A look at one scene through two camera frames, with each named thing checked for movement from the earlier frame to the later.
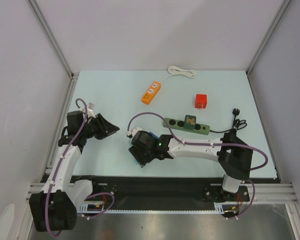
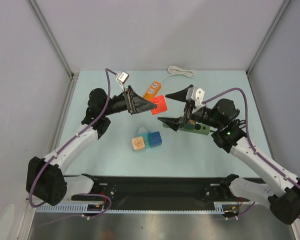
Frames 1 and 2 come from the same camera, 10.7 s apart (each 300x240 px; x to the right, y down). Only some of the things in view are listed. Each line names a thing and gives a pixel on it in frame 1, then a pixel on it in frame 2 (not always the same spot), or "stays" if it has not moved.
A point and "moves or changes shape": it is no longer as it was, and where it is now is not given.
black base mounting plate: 165,189 stays
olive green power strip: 178,124 stays
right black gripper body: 139,155 -> 186,113
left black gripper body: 92,129 -> 129,100
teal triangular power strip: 142,166 moves or changes shape
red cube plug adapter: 200,101 moves or changes shape
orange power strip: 151,93 stays
